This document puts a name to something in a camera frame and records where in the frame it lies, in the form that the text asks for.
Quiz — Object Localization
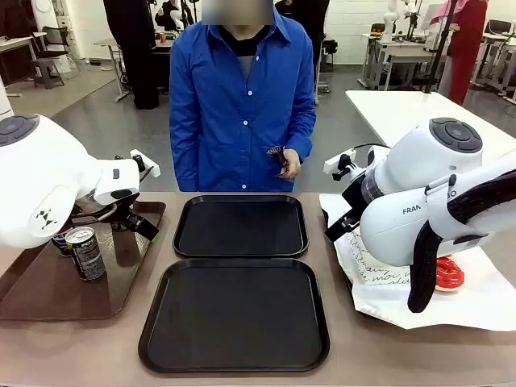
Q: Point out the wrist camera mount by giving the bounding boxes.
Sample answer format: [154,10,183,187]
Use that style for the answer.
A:
[323,148,388,182]
[128,148,161,179]

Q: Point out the black metal tongs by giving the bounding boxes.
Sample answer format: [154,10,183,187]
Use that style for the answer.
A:
[265,146,289,178]

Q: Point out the black green Pepsi can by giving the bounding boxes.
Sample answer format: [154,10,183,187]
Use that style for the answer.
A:
[51,227,76,258]

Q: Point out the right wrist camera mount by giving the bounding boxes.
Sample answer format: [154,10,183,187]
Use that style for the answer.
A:
[323,148,388,182]

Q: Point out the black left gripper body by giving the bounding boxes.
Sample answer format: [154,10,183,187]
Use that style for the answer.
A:
[94,199,142,234]

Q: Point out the white paper sheet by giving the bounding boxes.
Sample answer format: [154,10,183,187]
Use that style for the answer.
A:
[318,193,516,332]

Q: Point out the white table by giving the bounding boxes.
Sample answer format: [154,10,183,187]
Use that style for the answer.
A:
[345,89,516,160]

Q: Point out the white script paper box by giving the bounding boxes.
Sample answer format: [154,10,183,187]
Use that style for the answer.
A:
[348,249,414,287]
[346,231,366,257]

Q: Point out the small grey table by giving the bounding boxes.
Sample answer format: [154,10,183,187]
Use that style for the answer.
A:
[94,38,131,102]

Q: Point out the brown plastic tray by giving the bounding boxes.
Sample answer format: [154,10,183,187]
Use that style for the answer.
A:
[0,200,167,323]

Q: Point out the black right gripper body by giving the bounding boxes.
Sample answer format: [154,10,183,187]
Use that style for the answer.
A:
[341,177,367,222]

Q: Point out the black cable sleeve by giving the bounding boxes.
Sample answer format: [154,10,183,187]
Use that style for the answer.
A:
[406,169,516,314]

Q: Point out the person in black clothes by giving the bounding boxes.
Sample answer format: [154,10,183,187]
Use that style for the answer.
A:
[102,0,160,110]
[273,0,331,106]

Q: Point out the person in red dress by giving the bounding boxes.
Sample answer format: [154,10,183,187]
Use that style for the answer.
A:
[429,0,489,106]

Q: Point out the person in blue shirt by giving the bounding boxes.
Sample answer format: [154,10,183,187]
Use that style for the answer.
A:
[169,0,318,193]

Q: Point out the red glazed donut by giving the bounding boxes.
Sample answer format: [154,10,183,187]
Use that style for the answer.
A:
[435,256,465,293]

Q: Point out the black grey Pepsi can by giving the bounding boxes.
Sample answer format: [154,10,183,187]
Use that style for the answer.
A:
[64,226,108,282]

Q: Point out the person's left forearm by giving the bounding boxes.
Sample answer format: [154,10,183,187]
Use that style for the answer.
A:
[281,106,318,162]

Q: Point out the black grey chair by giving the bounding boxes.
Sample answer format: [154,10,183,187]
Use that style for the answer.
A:
[30,26,73,89]

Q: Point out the grey desk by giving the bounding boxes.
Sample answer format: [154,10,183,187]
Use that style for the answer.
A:
[357,32,449,92]

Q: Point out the person's right forearm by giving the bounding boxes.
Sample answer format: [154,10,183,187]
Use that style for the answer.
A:
[169,116,199,191]

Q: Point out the person's left hand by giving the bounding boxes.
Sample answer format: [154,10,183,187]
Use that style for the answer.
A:
[277,148,303,179]

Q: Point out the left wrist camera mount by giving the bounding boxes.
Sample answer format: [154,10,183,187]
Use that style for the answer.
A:
[128,148,161,179]

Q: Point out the black pole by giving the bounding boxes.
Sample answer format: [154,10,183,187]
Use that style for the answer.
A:
[425,0,455,94]

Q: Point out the white top desk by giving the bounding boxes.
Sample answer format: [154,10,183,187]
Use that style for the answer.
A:
[0,31,48,98]

